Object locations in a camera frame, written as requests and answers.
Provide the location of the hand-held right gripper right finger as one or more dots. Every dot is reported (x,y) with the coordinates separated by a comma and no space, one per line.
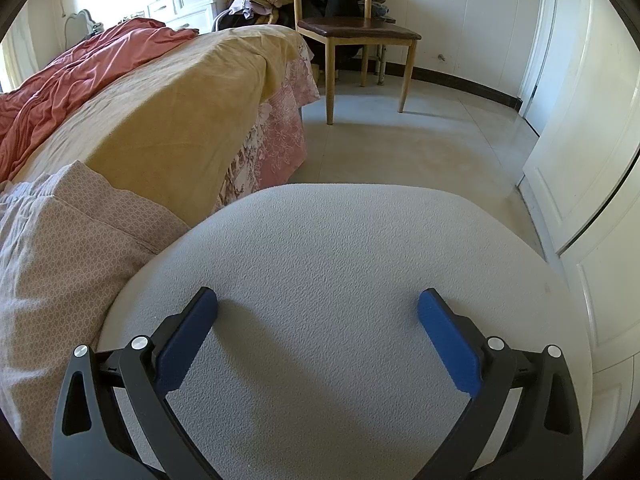
(447,342)

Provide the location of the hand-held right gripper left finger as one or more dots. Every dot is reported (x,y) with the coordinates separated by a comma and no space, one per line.
(187,340)

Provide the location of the dark clothes pile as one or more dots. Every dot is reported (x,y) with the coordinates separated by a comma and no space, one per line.
(330,0)

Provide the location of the grey textured round stool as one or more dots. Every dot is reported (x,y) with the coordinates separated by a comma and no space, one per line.
(325,270)

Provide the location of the pale patterned bed sheet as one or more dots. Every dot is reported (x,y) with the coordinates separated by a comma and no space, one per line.
(60,270)

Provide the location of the white panelled door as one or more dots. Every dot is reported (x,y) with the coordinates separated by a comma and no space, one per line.
(590,110)
(610,310)

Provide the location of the bed with yellow sheet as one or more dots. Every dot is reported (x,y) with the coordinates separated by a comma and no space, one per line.
(165,120)

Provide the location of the pink floral bed skirt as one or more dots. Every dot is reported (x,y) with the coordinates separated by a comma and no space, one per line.
(280,135)

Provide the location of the salmon red duvet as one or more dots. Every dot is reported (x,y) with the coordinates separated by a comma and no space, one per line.
(65,75)

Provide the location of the wooden chair with brown seat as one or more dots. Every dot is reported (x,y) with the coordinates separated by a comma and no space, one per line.
(360,27)

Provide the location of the white ornate frame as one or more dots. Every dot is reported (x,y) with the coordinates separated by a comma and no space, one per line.
(82,22)

